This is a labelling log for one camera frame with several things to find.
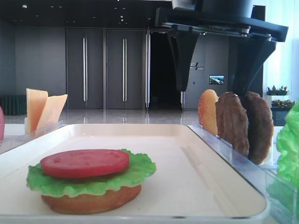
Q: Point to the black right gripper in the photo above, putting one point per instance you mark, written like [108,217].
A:
[221,17]

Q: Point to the brown meat patty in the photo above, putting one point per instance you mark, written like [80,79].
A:
[232,122]
[261,128]

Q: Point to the standing green lettuce leaf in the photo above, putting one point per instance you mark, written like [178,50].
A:
[287,143]

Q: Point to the red tomato slice on tray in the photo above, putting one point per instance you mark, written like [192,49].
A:
[85,163]

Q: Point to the right orange cheese slice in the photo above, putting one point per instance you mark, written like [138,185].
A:
[52,110]

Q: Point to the orange cheese slice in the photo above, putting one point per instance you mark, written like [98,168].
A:
[52,110]
[36,100]

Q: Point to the left orange cheese slice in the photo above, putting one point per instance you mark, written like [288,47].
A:
[36,100]

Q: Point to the bun base under lettuce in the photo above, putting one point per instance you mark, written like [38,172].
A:
[92,204]

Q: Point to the green lettuce leaf on tray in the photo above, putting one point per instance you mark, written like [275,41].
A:
[140,167]

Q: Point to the standing red tomato slice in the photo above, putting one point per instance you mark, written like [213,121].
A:
[2,124]

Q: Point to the left golden bun half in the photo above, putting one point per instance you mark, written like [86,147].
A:
[207,111]

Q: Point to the open door leaf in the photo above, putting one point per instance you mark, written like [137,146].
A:
[147,75]

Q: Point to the flower planter box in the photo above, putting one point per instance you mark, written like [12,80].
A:
[280,103]

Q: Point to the grey double door middle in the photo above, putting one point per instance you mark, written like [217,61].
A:
[124,69]

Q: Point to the grey double door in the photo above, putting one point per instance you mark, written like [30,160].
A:
[85,68]
[124,69]

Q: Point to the grey double door left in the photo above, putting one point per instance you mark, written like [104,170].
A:
[85,68]

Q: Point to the cream rectangular metal tray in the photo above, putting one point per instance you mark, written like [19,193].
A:
[192,183]

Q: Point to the small wall screen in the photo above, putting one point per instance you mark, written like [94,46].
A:
[216,79]

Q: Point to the long clear right rail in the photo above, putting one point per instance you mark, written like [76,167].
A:
[281,194]

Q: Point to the long clear rail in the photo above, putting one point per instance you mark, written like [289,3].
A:
[14,135]
[281,194]

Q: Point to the long clear left rail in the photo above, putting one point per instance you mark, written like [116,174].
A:
[14,135]

